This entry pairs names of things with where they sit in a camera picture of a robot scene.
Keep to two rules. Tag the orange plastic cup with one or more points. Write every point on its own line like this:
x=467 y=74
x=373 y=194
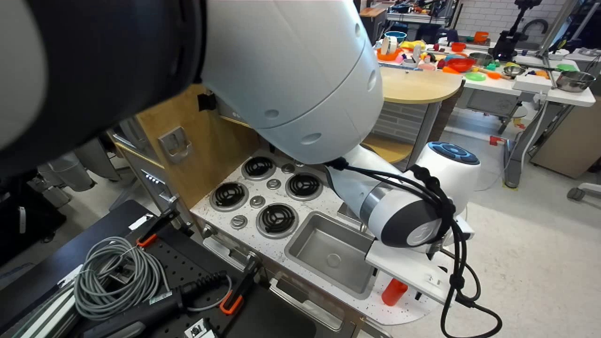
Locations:
x=395 y=294

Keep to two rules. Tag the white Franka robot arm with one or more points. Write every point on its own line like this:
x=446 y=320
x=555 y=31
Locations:
x=283 y=63

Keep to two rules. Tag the metal toy sink basin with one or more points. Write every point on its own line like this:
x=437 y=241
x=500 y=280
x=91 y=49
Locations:
x=326 y=250

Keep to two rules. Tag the grey stove knob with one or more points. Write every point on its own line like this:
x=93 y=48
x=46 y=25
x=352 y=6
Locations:
x=273 y=183
x=258 y=201
x=288 y=168
x=239 y=220

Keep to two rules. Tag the black coil stove burner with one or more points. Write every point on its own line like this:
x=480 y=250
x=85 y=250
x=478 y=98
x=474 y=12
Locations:
x=277 y=220
x=230 y=196
x=258 y=168
x=305 y=186

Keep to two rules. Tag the wooden toy kitchen unit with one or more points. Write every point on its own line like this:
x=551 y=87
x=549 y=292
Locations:
x=207 y=151

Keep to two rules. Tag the grey dispenser panel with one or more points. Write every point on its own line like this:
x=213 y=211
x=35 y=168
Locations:
x=176 y=145

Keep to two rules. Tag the grey kitchen support pole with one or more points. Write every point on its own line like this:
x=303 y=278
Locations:
x=427 y=125

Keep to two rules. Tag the red bowl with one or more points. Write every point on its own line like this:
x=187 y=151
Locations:
x=461 y=64

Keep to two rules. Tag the green plate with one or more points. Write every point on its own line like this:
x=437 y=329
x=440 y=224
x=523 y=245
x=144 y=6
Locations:
x=476 y=76

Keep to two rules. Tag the black stand on table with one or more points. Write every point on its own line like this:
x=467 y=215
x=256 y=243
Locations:
x=510 y=40

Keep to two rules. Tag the white background work table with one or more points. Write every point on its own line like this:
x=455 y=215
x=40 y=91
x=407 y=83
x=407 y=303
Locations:
x=538 y=91

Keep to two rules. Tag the black perforated robot table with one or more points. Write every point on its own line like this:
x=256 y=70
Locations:
x=57 y=263

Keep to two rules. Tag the beige cabinet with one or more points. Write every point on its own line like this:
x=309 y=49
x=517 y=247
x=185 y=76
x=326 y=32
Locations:
x=574 y=141

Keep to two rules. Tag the metal bowl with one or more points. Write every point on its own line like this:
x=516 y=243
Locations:
x=574 y=81

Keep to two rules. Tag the black camera tripod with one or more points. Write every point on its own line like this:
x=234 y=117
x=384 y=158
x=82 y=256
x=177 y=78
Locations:
x=25 y=218

